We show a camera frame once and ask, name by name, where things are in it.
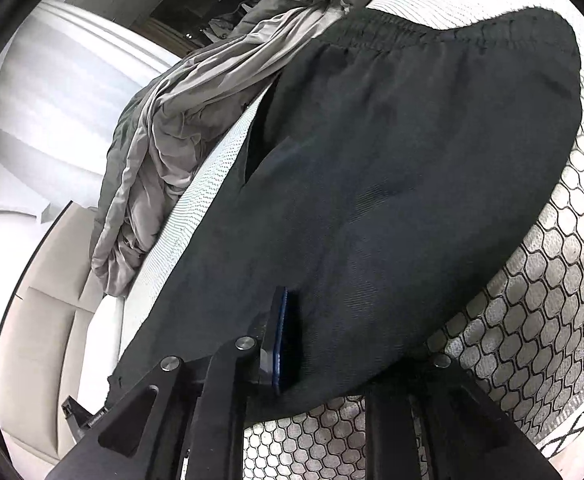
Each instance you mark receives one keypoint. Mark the beige padded headboard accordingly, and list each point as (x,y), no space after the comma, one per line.
(36,335)

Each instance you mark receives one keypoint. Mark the black pants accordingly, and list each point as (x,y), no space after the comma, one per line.
(372,185)

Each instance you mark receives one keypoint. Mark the clothes rack with clothes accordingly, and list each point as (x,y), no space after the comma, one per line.
(221,25)

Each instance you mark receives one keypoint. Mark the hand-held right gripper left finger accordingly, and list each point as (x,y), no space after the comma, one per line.
(284,340)

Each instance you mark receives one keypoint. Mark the white pillow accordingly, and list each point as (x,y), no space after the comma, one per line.
(109,330)

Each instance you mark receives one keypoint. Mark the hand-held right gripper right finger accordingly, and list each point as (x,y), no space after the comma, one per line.
(392,435)

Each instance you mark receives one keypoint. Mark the grey duvet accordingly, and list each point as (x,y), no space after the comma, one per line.
(171,125)

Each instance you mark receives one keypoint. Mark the white curtain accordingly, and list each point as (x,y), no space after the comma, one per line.
(71,85)

